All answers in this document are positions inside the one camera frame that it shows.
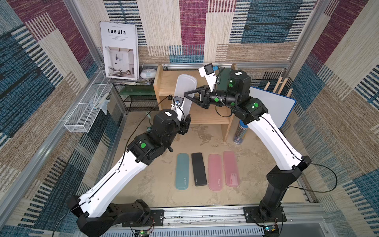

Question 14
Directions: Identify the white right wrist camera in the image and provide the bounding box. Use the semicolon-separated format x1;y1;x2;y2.
198;63;219;92

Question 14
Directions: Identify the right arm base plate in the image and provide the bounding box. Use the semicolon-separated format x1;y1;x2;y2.
243;206;287;223

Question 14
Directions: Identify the green tray on rack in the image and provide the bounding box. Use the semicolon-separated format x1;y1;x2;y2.
119;85;155;96

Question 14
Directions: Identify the blue-lid pencil canister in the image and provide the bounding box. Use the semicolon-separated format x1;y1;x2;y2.
233;120;249;145

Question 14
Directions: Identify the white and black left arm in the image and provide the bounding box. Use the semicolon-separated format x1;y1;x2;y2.
68;108;191;237

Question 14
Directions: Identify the wooden two-tier shelf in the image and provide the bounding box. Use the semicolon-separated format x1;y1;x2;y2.
154;64;234;142

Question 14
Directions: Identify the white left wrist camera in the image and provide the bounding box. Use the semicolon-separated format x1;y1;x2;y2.
171;96;185;121

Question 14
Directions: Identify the light teal pencil case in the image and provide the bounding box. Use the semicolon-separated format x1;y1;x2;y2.
175;153;190;190

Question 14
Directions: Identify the dark green pencil case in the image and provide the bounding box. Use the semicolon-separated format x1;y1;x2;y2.
216;68;231;90

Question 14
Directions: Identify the black pencil case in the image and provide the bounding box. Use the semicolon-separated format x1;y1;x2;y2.
191;153;207;187

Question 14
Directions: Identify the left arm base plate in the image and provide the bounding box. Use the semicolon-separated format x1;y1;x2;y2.
122;209;164;228

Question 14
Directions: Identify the small whiteboard on easel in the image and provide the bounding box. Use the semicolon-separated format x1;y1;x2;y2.
250;77;297;129

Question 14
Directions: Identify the teal giraffe desk lamp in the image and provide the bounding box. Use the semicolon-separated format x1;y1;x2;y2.
147;113;153;131

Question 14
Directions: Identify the pink pencil case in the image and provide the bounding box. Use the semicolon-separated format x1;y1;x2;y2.
223;151;240;187
208;154;223;192

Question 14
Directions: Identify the Inedia magazine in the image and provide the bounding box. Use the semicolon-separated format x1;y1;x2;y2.
100;21;139;81

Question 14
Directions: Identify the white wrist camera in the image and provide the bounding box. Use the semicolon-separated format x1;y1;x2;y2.
171;96;185;121
198;63;219;92

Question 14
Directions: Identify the translucent white pencil case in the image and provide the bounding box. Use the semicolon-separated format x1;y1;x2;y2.
174;74;197;117

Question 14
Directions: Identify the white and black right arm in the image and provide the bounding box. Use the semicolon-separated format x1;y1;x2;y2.
184;64;311;222

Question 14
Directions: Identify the white wire basket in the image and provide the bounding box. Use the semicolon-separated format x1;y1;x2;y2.
64;84;112;133

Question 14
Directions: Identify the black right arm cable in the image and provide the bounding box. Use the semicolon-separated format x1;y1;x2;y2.
287;161;338;194

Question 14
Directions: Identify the black wire mesh rack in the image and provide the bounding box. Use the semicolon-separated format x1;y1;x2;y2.
113;83;158;112

